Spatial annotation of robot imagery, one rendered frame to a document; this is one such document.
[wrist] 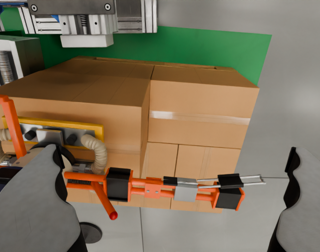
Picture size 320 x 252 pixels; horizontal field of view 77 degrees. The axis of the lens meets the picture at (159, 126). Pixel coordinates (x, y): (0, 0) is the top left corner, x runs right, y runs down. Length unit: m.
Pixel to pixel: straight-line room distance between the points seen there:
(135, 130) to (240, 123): 0.70
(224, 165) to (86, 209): 1.82
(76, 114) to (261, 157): 1.79
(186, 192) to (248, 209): 2.03
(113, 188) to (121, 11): 1.09
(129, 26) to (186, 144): 0.82
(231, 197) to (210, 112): 0.62
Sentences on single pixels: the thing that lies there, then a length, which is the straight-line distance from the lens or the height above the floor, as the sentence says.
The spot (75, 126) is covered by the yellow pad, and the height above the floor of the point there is 1.03.
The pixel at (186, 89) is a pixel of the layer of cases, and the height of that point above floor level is 0.54.
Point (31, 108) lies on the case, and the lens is 0.90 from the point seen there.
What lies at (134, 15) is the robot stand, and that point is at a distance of 1.44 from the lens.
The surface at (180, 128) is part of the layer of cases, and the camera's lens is 1.23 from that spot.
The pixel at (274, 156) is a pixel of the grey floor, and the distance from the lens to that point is 2.25.
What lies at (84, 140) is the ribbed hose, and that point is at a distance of 0.71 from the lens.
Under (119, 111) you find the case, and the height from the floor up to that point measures 0.94.
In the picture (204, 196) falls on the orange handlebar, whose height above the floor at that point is 1.15.
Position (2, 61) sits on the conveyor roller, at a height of 0.55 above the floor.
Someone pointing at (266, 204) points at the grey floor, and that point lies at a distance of 2.68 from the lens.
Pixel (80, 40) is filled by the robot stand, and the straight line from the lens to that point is 0.69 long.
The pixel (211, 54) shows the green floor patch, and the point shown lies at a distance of 1.68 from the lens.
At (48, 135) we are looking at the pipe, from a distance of 0.76.
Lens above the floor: 1.63
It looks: 62 degrees down
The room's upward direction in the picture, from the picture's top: 175 degrees counter-clockwise
